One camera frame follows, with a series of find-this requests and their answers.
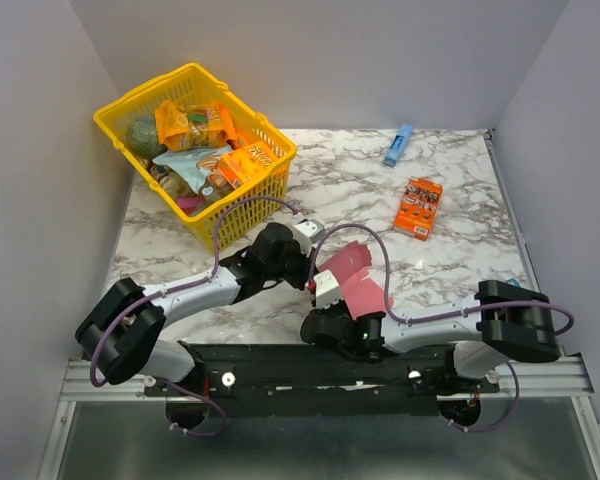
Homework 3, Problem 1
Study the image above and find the orange cracker box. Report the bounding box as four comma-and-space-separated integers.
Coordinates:
218, 141, 278, 190

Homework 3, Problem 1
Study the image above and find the orange snack bag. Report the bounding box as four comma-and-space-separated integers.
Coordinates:
154, 100, 237, 151

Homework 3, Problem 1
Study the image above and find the light blue snack bag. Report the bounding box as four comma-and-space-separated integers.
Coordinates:
153, 146, 232, 194

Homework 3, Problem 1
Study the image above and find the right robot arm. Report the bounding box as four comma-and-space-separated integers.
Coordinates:
300, 280, 560, 392

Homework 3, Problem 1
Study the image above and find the teal card package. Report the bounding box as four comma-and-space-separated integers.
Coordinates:
505, 278, 521, 287

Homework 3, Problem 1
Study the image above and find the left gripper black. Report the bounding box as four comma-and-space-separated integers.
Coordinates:
264, 240, 318, 292

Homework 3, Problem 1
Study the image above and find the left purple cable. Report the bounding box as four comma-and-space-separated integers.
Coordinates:
89, 195, 306, 389

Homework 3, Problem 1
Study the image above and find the blue small box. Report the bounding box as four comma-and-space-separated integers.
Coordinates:
383, 124, 414, 167

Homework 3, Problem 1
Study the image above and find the green melon ball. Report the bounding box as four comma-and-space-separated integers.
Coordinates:
126, 114, 165, 160

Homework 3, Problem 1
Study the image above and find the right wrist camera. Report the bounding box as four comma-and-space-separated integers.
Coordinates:
313, 270, 343, 309

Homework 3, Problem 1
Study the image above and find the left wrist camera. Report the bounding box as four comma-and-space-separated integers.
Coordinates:
291, 219, 325, 249

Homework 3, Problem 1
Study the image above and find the orange product box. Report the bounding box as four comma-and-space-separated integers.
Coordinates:
392, 177, 444, 241

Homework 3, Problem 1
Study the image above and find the pink paper box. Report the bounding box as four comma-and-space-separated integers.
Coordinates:
318, 241, 386, 320

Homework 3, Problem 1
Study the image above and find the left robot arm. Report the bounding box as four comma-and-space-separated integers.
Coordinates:
75, 220, 324, 395

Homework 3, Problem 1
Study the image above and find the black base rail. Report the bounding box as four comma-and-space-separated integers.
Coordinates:
144, 342, 501, 419

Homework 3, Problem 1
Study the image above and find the yellow plastic basket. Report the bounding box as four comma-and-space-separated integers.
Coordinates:
93, 63, 297, 251

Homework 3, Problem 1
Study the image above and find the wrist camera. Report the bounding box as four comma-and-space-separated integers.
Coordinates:
291, 219, 325, 249
313, 270, 343, 309

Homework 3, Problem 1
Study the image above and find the pink item in basket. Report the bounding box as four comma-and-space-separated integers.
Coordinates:
176, 196, 207, 216

